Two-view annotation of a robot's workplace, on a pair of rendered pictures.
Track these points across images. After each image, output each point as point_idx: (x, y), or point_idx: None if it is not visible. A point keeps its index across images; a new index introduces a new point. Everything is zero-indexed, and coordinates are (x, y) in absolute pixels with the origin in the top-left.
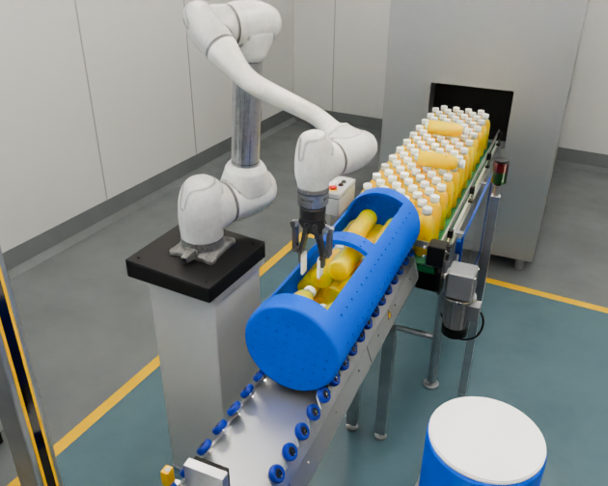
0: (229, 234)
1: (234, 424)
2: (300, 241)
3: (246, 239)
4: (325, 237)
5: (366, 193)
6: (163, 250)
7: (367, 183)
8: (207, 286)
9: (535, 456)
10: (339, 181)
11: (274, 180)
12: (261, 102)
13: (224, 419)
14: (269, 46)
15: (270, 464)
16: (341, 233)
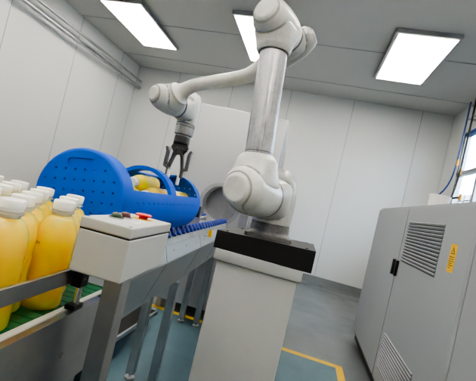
0: (256, 237)
1: (191, 232)
2: (183, 162)
3: (236, 233)
4: (165, 175)
5: (117, 160)
6: (296, 242)
7: (66, 201)
8: (239, 227)
9: None
10: (125, 221)
11: (227, 173)
12: (254, 90)
13: (196, 224)
14: (255, 38)
15: None
16: (153, 168)
